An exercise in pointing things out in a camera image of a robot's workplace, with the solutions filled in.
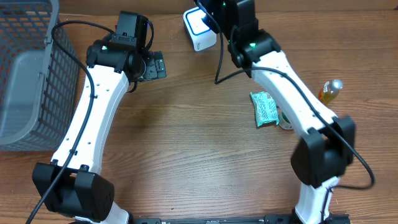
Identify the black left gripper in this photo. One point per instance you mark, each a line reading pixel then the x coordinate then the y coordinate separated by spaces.
pixel 155 68

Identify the teal wipes packet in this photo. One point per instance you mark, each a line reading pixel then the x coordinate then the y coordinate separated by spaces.
pixel 265 108

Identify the green lid glass jar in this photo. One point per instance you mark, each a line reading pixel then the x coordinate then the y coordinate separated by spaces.
pixel 284 123

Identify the yellow drink bottle silver cap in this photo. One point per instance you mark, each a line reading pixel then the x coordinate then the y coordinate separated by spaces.
pixel 330 91

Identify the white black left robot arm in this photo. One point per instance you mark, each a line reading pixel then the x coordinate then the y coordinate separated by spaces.
pixel 71 183

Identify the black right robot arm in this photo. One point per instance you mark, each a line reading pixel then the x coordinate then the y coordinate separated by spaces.
pixel 325 147

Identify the white black barcode scanner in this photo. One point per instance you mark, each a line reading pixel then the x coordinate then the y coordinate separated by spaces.
pixel 201 36

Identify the grey plastic mesh basket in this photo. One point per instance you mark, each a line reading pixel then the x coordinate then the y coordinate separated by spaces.
pixel 38 80

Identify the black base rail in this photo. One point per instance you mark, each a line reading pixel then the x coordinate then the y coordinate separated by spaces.
pixel 217 221

